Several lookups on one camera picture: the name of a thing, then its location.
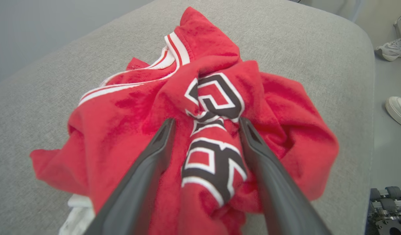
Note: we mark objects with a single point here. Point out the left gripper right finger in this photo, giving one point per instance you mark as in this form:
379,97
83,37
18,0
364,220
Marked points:
282,202

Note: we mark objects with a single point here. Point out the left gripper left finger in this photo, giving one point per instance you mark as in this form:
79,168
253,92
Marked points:
135,195

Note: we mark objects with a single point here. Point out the red basketball jersey white sleeves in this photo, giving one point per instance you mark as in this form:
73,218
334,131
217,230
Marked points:
115,137

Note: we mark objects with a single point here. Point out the white smooth shoe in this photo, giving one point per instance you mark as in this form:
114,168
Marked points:
399,111

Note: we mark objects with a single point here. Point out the grey mesh sneaker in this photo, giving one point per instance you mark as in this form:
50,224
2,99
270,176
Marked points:
394,49

